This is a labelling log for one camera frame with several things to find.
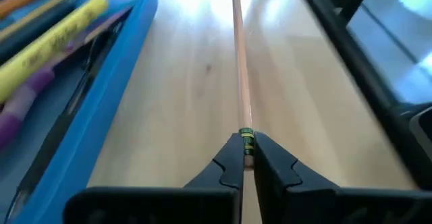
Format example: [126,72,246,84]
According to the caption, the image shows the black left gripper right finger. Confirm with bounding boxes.
[252,132,432,224]

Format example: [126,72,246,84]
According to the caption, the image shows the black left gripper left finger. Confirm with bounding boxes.
[63,132,245,224]

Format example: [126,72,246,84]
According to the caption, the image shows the blue translucent plastic supply box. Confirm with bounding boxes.
[0,0,159,224]

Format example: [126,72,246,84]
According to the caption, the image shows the natural wood pencil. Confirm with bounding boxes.
[0,0,74,43]
[230,0,255,169]

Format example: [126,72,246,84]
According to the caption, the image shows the purple scissors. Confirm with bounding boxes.
[0,6,134,150]

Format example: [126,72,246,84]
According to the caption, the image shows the yellow highlighter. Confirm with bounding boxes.
[0,0,109,104]

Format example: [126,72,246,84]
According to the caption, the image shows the black aluminium table frame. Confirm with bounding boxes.
[292,0,432,191]

